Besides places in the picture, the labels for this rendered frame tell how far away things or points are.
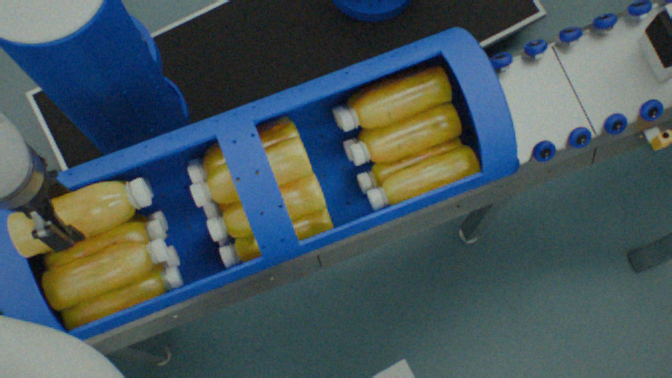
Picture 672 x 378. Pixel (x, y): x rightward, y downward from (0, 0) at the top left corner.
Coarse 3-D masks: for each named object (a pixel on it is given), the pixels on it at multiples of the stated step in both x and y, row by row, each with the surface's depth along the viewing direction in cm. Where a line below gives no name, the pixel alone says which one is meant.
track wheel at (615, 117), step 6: (612, 114) 167; (618, 114) 167; (606, 120) 167; (612, 120) 166; (618, 120) 167; (624, 120) 167; (606, 126) 167; (612, 126) 167; (618, 126) 167; (624, 126) 168; (612, 132) 168; (618, 132) 168
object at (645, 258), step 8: (664, 240) 231; (640, 248) 248; (648, 248) 243; (656, 248) 238; (664, 248) 233; (632, 256) 256; (640, 256) 250; (648, 256) 245; (656, 256) 239; (664, 256) 235; (640, 264) 252; (648, 264) 247; (656, 264) 242
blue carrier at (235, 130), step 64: (384, 64) 146; (448, 64) 165; (192, 128) 145; (320, 128) 165; (512, 128) 143; (256, 192) 138; (448, 192) 149; (0, 256) 135; (192, 256) 162; (128, 320) 145
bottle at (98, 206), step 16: (80, 192) 130; (96, 192) 129; (112, 192) 130; (128, 192) 131; (64, 208) 128; (80, 208) 128; (96, 208) 129; (112, 208) 129; (128, 208) 131; (16, 224) 128; (32, 224) 128; (80, 224) 129; (96, 224) 130; (112, 224) 131; (16, 240) 128; (32, 240) 128
